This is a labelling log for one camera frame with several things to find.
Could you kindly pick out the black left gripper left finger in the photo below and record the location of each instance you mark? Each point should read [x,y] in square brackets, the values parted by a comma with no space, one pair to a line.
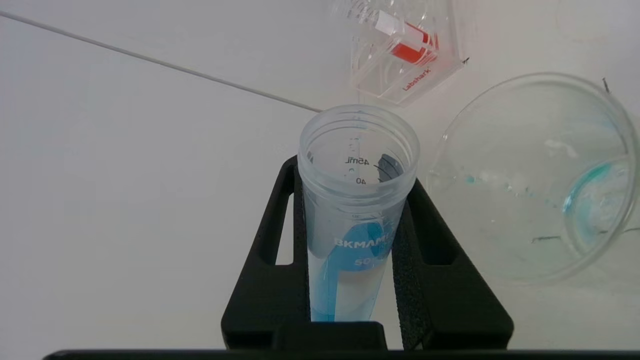
[265,300]

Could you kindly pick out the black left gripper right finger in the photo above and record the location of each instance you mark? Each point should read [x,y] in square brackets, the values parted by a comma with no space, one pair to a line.
[445,300]

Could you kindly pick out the clear plastic BKMAM test tube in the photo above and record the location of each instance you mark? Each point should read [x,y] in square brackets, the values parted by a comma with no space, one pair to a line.
[355,225]

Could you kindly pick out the clear glass beaker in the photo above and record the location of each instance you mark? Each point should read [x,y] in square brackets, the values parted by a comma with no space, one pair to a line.
[540,200]

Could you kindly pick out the clear acrylic test tube rack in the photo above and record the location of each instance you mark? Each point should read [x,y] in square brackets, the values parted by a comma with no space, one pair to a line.
[395,80]

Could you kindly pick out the test tube with red pigment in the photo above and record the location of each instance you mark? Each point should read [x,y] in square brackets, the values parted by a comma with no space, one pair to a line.
[410,47]

